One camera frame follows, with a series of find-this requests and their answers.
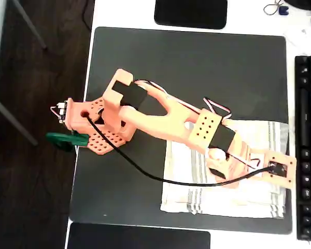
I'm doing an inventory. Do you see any white striped kitchen towel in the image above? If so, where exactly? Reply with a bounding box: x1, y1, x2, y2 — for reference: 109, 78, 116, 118
160, 119, 290, 218

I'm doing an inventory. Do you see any black keyboard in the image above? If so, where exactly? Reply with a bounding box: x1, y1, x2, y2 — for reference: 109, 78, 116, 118
294, 54, 311, 241

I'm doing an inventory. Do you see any black desk mat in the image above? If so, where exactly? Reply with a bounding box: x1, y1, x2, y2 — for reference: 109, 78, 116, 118
68, 26, 293, 236

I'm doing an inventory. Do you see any black tablet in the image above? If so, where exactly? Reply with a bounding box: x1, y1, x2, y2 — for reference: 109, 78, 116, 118
66, 222, 211, 249

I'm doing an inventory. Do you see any green table clamp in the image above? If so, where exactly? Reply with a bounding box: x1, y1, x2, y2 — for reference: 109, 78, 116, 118
46, 131, 90, 151

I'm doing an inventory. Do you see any black round object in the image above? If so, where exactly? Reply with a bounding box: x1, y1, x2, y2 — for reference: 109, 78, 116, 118
285, 0, 311, 11

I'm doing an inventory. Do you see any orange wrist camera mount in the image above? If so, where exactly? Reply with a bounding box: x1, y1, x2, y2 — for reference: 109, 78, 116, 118
261, 152, 298, 189

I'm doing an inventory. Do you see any black camera cable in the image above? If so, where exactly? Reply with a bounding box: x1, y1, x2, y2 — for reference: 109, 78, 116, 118
84, 113, 275, 187

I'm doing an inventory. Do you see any thin wire loop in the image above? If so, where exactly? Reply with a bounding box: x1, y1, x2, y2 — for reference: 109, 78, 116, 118
263, 0, 286, 16

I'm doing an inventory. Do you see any thin black floor cable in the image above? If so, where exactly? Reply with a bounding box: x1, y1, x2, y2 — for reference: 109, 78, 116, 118
82, 0, 94, 31

